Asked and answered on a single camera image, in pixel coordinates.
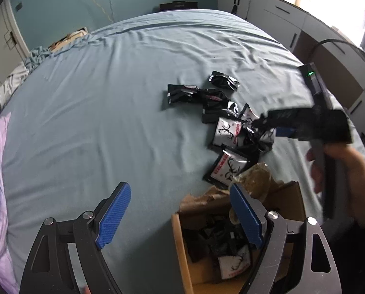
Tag white cabinet with black handles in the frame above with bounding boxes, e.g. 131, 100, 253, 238
218, 0, 365, 142

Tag white door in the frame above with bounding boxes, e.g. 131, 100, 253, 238
0, 0, 30, 85

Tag cardboard box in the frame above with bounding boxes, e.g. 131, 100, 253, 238
171, 180, 309, 294

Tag large silver deer packet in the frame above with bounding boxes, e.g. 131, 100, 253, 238
238, 103, 276, 153

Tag black snack packet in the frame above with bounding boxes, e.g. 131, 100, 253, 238
167, 84, 201, 106
208, 70, 240, 92
201, 88, 240, 123

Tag wall light switch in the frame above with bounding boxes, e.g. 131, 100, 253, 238
15, 3, 22, 11

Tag yellow hanging cable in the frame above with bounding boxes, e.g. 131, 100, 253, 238
86, 0, 116, 23

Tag person's right hand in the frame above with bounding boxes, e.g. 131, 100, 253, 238
307, 140, 365, 226

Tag crumpled brown paper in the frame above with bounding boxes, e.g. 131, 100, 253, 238
178, 162, 272, 214

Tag black box behind bed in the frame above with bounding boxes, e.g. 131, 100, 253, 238
159, 0, 198, 12

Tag black snack packets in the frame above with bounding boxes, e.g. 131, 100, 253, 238
181, 208, 249, 263

